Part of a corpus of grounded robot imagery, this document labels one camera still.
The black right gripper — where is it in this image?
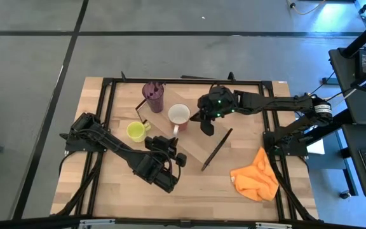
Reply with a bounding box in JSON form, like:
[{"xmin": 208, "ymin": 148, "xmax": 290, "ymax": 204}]
[{"xmin": 189, "ymin": 85, "xmax": 239, "ymax": 137}]

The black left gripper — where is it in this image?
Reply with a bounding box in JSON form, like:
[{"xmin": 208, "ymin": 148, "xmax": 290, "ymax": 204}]
[{"xmin": 144, "ymin": 135, "xmax": 188, "ymax": 168}]

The red mug white inside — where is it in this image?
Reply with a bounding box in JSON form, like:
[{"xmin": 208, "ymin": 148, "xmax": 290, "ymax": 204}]
[{"xmin": 167, "ymin": 103, "xmax": 191, "ymax": 137}]

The yellow-green mug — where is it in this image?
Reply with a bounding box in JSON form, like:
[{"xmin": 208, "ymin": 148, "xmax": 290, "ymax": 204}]
[{"xmin": 126, "ymin": 120, "xmax": 152, "ymax": 143}]

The purple faceted tumbler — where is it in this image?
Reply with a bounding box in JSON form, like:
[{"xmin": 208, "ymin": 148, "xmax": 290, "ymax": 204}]
[{"xmin": 142, "ymin": 81, "xmax": 165, "ymax": 114}]

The thin black bar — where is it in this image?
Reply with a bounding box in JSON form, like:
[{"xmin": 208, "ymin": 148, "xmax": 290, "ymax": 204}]
[{"xmin": 180, "ymin": 74, "xmax": 217, "ymax": 80}]

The black rig beam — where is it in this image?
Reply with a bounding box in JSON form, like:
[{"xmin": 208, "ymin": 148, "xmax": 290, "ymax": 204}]
[{"xmin": 0, "ymin": 215, "xmax": 366, "ymax": 229}]

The orange cloth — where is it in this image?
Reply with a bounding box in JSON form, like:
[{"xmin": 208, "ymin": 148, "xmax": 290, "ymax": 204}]
[{"xmin": 229, "ymin": 148, "xmax": 280, "ymax": 202}]

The white box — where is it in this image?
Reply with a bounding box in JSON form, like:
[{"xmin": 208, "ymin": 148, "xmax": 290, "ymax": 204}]
[{"xmin": 306, "ymin": 138, "xmax": 326, "ymax": 156}]

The black desk with keyboard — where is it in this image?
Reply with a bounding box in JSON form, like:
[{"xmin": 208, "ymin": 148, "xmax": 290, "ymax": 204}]
[{"xmin": 341, "ymin": 123, "xmax": 366, "ymax": 200}]

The black desk with laptop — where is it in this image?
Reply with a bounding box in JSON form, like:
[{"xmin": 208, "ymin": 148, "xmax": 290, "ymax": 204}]
[{"xmin": 328, "ymin": 46, "xmax": 366, "ymax": 125}]

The black aluminium table frame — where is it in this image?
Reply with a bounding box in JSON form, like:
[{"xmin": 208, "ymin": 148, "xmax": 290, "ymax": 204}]
[{"xmin": 74, "ymin": 76, "xmax": 300, "ymax": 223}]

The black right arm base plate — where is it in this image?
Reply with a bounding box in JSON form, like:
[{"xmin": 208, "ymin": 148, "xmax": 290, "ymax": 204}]
[{"xmin": 263, "ymin": 132, "xmax": 309, "ymax": 157}]

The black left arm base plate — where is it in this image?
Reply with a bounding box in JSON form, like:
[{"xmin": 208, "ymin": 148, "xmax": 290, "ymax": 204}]
[{"xmin": 64, "ymin": 127, "xmax": 111, "ymax": 154}]

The black left arm cable bundle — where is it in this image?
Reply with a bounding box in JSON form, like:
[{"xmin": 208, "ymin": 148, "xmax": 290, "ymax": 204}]
[{"xmin": 55, "ymin": 151, "xmax": 104, "ymax": 218}]

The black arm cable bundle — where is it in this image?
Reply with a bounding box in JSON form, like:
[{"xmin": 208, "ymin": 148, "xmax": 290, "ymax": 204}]
[
  {"xmin": 267, "ymin": 155, "xmax": 319, "ymax": 222},
  {"xmin": 55, "ymin": 151, "xmax": 104, "ymax": 218}
]

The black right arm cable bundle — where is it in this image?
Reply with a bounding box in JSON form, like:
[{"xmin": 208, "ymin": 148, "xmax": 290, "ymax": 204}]
[{"xmin": 267, "ymin": 155, "xmax": 319, "ymax": 222}]

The yellow floor cable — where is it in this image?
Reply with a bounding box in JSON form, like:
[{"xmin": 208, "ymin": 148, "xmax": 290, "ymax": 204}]
[{"xmin": 286, "ymin": 0, "xmax": 327, "ymax": 16}]

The black diagonal post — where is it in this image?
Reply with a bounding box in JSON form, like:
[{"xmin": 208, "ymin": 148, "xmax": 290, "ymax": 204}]
[{"xmin": 341, "ymin": 11, "xmax": 366, "ymax": 59}]

